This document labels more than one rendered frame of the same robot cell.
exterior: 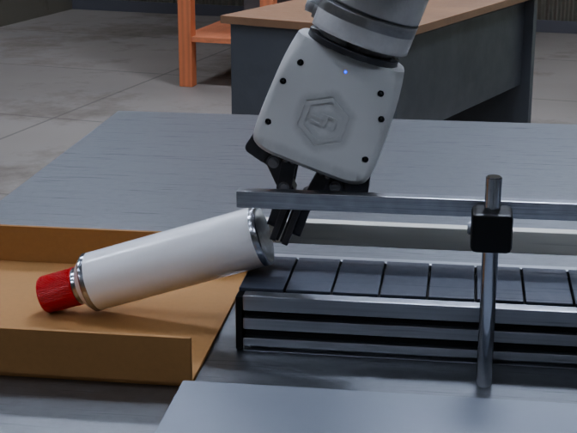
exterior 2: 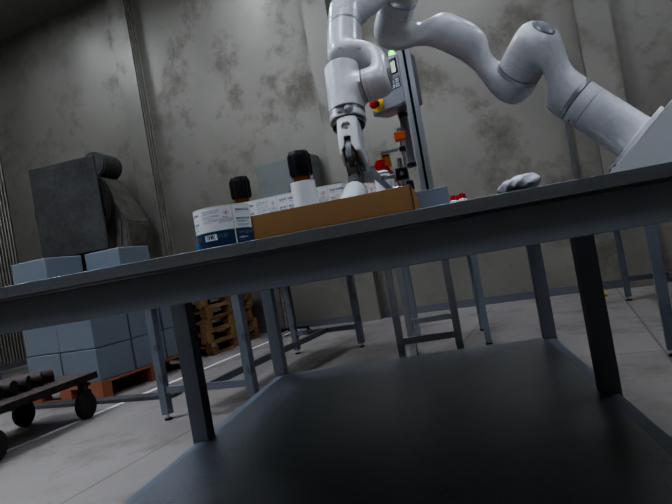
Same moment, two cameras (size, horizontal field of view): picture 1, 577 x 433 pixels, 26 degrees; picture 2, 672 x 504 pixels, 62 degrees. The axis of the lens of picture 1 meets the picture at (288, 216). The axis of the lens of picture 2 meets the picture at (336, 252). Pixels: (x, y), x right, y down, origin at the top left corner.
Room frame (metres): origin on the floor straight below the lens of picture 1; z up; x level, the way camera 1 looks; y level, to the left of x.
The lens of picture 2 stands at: (1.01, 1.22, 0.78)
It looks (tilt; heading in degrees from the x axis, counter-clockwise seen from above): 1 degrees up; 273
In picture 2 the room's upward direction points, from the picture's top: 10 degrees counter-clockwise
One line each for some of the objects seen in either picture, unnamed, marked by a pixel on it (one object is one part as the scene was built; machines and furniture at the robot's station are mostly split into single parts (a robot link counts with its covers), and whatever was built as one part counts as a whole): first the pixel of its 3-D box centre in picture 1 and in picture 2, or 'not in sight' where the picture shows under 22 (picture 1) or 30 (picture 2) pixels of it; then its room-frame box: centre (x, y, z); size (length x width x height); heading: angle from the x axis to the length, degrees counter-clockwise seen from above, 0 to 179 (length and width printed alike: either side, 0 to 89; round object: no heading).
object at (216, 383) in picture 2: not in sight; (272, 322); (1.74, -2.82, 0.40); 1.90 x 0.75 x 0.80; 70
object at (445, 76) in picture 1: (394, 95); not in sight; (4.45, -0.38, 0.34); 1.28 x 0.66 x 0.68; 150
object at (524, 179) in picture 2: not in sight; (518, 185); (0.73, 0.27, 0.85); 0.08 x 0.07 x 0.04; 89
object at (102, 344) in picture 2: not in sight; (110, 318); (3.37, -3.78, 0.60); 1.21 x 0.81 x 1.20; 70
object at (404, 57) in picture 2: not in sight; (418, 135); (0.73, -0.81, 1.16); 0.04 x 0.04 x 0.67; 82
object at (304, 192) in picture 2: not in sight; (304, 192); (1.17, -0.75, 1.03); 0.09 x 0.09 x 0.30
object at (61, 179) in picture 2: not in sight; (97, 258); (4.35, -5.77, 1.32); 1.35 x 1.21 x 2.63; 160
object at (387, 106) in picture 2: not in sight; (393, 86); (0.78, -0.88, 1.38); 0.17 x 0.10 x 0.19; 137
